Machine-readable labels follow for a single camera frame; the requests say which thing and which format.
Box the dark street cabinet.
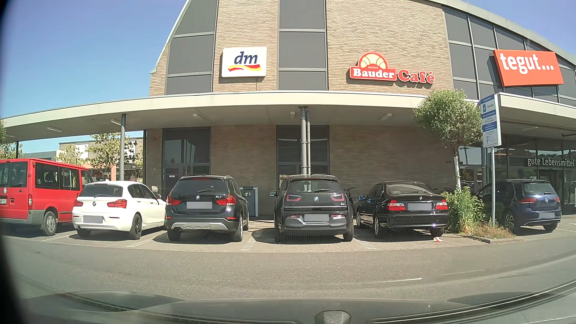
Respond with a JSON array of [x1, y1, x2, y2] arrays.
[[240, 186, 259, 218]]

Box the black compact car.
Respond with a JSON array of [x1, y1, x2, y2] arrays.
[[270, 174, 355, 244]]

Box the brick paved parking area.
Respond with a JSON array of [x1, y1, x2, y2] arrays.
[[9, 215, 576, 254]]

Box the brick shopping building with canopy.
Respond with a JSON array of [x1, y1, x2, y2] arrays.
[[2, 0, 576, 218]]

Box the dark grey SUV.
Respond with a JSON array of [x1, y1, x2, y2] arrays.
[[165, 175, 250, 243]]

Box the grey asphalt road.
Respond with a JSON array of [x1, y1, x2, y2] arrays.
[[4, 234, 576, 324]]

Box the black saloon car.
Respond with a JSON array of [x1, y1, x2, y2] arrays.
[[355, 181, 450, 239]]

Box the car's own bonnet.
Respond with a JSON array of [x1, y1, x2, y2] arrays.
[[18, 280, 576, 324]]

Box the small round tree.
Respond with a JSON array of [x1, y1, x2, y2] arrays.
[[413, 88, 483, 193]]

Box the green bush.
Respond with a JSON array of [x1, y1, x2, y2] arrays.
[[442, 187, 486, 234]]

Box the white hatchback car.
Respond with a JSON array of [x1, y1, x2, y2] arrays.
[[72, 181, 167, 240]]

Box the row of trees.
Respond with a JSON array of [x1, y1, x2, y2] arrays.
[[0, 121, 144, 181]]

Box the low building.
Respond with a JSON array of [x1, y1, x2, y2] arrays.
[[22, 137, 145, 182]]

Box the kerbed planting island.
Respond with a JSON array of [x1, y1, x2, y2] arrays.
[[454, 223, 525, 245]]

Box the dark blue hatchback car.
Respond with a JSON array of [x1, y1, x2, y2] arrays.
[[476, 179, 563, 234]]

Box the red van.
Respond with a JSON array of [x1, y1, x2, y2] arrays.
[[0, 158, 94, 237]]

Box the parking sign on post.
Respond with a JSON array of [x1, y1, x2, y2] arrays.
[[479, 94, 502, 227]]

